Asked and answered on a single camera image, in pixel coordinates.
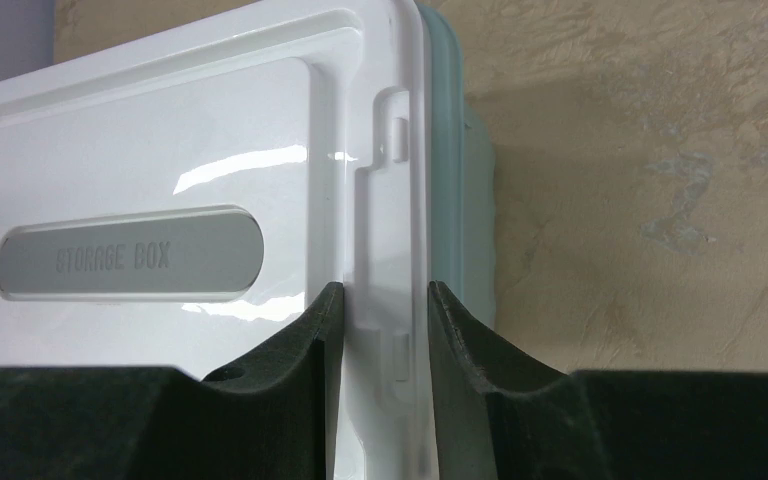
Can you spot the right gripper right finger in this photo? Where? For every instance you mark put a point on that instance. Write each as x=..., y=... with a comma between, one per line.
x=502, y=414

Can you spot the teal plastic bin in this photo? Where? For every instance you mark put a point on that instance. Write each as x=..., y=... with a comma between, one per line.
x=461, y=165

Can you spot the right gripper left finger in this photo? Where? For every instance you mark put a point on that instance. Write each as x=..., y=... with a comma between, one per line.
x=269, y=414

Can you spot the white bin lid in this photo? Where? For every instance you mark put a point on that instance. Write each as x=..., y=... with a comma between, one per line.
x=178, y=200

